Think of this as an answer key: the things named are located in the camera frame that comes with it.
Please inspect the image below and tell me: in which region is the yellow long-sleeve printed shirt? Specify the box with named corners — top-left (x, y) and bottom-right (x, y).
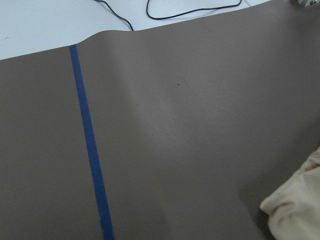
top-left (260, 149), bottom-right (320, 240)

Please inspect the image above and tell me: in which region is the brown table mat blue grid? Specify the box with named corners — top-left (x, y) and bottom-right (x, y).
top-left (0, 0), bottom-right (320, 240)

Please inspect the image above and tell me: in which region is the black pendant cable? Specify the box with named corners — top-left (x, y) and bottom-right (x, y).
top-left (93, 0), bottom-right (243, 32)

